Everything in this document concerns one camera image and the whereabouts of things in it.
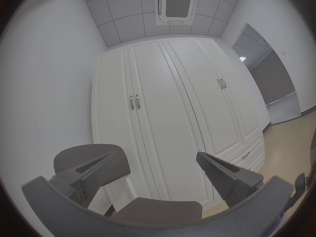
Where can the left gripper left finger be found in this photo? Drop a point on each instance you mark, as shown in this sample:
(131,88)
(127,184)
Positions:
(88,174)

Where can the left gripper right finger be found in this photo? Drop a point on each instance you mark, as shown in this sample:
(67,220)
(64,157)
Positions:
(227,179)

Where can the white chair dark grey seat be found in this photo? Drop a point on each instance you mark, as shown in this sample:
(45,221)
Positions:
(160,210)

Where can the white wardrobe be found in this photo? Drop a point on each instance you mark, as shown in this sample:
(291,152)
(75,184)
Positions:
(172,107)

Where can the ceiling light panel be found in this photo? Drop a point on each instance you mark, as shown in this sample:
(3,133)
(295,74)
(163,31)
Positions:
(242,58)

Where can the ceiling air conditioner vent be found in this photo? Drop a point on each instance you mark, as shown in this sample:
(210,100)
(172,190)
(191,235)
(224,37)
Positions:
(177,4)

